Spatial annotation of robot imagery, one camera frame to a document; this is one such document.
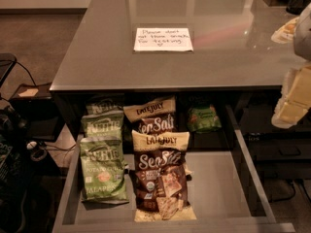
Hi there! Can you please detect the black equipment at left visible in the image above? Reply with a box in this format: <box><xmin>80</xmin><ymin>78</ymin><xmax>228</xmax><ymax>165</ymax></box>
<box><xmin>0</xmin><ymin>106</ymin><xmax>52</xmax><ymax>233</ymax></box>

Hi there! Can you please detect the front green Kettle chip bag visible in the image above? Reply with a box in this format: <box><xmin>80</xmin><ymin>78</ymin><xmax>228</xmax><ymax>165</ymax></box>
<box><xmin>80</xmin><ymin>136</ymin><xmax>128</xmax><ymax>205</ymax></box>

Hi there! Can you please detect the dark side table with note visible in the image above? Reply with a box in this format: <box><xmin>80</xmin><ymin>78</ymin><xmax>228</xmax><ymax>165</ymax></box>
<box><xmin>9</xmin><ymin>83</ymin><xmax>57</xmax><ymax>142</ymax></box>

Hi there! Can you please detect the green kettle chip bag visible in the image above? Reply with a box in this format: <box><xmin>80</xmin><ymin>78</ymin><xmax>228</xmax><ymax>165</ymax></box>
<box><xmin>81</xmin><ymin>111</ymin><xmax>123</xmax><ymax>139</ymax></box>
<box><xmin>86</xmin><ymin>94</ymin><xmax>124</xmax><ymax>115</ymax></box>
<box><xmin>80</xmin><ymin>136</ymin><xmax>128</xmax><ymax>205</ymax></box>

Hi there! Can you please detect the grey glossy counter cabinet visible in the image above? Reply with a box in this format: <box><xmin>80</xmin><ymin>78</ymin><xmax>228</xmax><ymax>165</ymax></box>
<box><xmin>51</xmin><ymin>0</ymin><xmax>304</xmax><ymax>135</ymax></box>

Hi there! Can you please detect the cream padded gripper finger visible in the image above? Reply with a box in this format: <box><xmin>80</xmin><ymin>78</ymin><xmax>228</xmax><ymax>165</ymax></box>
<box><xmin>271</xmin><ymin>98</ymin><xmax>308</xmax><ymax>129</ymax></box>

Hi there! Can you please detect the white handwritten paper note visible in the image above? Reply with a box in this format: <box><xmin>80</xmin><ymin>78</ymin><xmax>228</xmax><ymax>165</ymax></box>
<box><xmin>133</xmin><ymin>28</ymin><xmax>193</xmax><ymax>51</ymax></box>

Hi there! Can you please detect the small green rice chip bag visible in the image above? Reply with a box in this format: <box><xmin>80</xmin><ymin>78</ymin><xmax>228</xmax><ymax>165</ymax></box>
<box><xmin>187</xmin><ymin>104</ymin><xmax>222</xmax><ymax>133</ymax></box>

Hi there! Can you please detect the brown late july bag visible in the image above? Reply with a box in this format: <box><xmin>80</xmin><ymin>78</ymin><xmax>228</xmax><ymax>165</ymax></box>
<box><xmin>123</xmin><ymin>96</ymin><xmax>177</xmax><ymax>135</ymax></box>
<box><xmin>132</xmin><ymin>130</ymin><xmax>196</xmax><ymax>222</ymax></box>

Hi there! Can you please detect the front brown Late July bag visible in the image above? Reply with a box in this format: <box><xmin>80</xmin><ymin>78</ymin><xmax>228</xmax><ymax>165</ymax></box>
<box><xmin>132</xmin><ymin>130</ymin><xmax>196</xmax><ymax>222</ymax></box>

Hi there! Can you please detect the grey open bottom drawer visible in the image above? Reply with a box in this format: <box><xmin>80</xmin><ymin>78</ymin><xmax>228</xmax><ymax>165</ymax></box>
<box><xmin>52</xmin><ymin>105</ymin><xmax>294</xmax><ymax>233</ymax></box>

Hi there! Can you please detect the black cable on floor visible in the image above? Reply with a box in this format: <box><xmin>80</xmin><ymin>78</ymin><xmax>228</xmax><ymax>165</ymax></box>
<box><xmin>0</xmin><ymin>59</ymin><xmax>40</xmax><ymax>87</ymax></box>

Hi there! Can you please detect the middle green Kettle chip bag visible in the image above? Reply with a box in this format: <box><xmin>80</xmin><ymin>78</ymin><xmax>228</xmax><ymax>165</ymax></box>
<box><xmin>81</xmin><ymin>111</ymin><xmax>123</xmax><ymax>139</ymax></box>

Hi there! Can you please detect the rear green Kettle chip bag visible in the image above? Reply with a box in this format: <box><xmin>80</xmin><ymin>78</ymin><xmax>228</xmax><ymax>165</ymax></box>
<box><xmin>86</xmin><ymin>94</ymin><xmax>124</xmax><ymax>115</ymax></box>

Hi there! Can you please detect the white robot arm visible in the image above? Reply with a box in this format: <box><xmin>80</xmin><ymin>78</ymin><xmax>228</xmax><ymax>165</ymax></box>
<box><xmin>271</xmin><ymin>5</ymin><xmax>311</xmax><ymax>129</ymax></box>

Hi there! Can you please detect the rear brown Late July bag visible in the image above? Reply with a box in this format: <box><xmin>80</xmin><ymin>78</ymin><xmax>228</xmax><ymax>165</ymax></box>
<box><xmin>123</xmin><ymin>96</ymin><xmax>177</xmax><ymax>135</ymax></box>

